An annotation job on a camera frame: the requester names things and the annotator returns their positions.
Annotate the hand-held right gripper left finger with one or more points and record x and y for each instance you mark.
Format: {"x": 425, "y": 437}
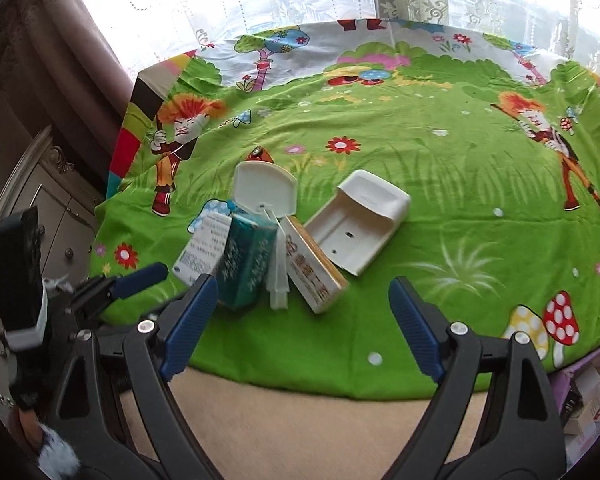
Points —
{"x": 187, "y": 325}

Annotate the white lace curtain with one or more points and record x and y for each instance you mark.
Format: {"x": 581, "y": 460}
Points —
{"x": 205, "y": 0}

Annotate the green cartoon printed blanket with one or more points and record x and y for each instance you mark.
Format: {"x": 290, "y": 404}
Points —
{"x": 430, "y": 210}

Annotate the white plastic tray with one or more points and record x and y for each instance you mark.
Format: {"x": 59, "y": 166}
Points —
{"x": 360, "y": 220}

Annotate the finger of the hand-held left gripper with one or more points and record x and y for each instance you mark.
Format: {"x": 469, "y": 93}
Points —
{"x": 140, "y": 280}

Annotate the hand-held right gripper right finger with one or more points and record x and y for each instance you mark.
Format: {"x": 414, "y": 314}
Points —
{"x": 415, "y": 325}

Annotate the purple storage box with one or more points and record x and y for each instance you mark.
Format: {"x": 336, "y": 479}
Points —
{"x": 562, "y": 385}

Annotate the white box with red print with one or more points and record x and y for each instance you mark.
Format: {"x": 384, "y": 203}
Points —
{"x": 312, "y": 265}

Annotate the person's left forearm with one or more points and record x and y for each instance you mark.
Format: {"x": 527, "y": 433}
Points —
{"x": 55, "y": 452}

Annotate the white and blue small box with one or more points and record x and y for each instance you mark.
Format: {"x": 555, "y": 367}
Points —
{"x": 202, "y": 247}

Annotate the teal tissue pack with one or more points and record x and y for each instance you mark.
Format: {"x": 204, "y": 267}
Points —
{"x": 245, "y": 265}

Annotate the cream carved dresser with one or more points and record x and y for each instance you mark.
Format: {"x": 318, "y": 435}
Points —
{"x": 50, "y": 220}

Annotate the white plastic flip-lid holder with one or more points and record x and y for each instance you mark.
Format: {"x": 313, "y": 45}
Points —
{"x": 265, "y": 187}

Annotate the brown patterned curtain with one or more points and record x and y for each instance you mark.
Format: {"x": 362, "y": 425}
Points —
{"x": 45, "y": 60}

